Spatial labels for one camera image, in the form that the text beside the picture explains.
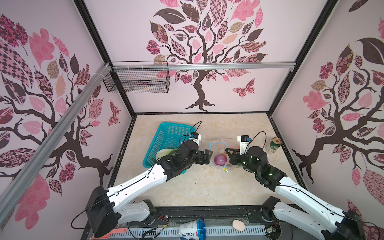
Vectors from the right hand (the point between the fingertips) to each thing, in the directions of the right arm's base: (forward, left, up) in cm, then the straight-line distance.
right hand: (226, 148), depth 76 cm
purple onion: (-1, +2, -11) cm, 11 cm away
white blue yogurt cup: (-34, +17, -12) cm, 40 cm away
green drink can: (+9, -33, -11) cm, 36 cm away
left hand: (-3, +11, -1) cm, 11 cm away
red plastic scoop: (-33, +56, -20) cm, 68 cm away
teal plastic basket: (+23, +36, -21) cm, 47 cm away
